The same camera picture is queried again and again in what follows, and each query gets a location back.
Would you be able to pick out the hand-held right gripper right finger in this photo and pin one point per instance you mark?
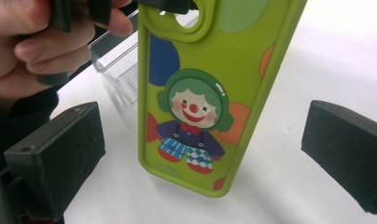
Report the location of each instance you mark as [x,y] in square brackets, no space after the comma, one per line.
[345,155]

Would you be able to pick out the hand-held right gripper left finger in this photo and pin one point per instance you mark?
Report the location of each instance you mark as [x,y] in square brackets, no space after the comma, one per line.
[56,158]

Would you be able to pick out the clear plastic container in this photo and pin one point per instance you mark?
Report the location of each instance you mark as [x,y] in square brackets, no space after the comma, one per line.
[121,71]

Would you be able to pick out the green clown phone case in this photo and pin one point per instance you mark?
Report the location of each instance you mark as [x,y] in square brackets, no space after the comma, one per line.
[239,77]

